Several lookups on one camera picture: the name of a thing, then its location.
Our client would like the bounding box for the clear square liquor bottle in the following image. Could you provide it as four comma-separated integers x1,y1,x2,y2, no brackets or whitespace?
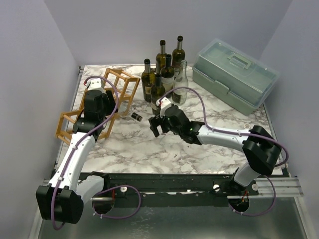
118,102,143,122

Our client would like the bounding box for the wooden wine rack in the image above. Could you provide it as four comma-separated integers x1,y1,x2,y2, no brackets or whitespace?
55,68,141,145

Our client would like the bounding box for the dark green wine bottle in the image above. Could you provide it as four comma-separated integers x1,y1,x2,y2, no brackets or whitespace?
141,58,155,103
151,73,165,116
160,54,174,92

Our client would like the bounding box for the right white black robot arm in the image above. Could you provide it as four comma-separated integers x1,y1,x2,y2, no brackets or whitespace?
149,105,282,195

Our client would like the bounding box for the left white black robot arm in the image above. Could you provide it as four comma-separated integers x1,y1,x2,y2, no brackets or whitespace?
36,89,117,224

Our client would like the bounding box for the clear empty glass bottle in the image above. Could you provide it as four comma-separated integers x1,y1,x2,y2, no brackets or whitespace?
172,60,188,105

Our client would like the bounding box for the back left green wine bottle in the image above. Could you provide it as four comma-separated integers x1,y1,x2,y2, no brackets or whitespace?
156,40,166,73

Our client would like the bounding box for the back right green wine bottle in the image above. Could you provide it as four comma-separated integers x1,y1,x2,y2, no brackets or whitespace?
171,35,185,69

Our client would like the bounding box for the green plastic toolbox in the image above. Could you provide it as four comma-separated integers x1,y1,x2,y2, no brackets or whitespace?
192,39,280,116

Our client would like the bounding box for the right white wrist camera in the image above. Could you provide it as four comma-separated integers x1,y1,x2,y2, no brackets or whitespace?
156,97,172,117

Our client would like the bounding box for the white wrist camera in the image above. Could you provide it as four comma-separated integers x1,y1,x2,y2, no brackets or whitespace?
156,97,172,117
84,78,104,92

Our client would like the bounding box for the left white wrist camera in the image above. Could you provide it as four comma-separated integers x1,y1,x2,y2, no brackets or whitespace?
84,78,104,92

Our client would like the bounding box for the black mounting rail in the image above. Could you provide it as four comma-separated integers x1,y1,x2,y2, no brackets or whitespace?
49,171,260,209

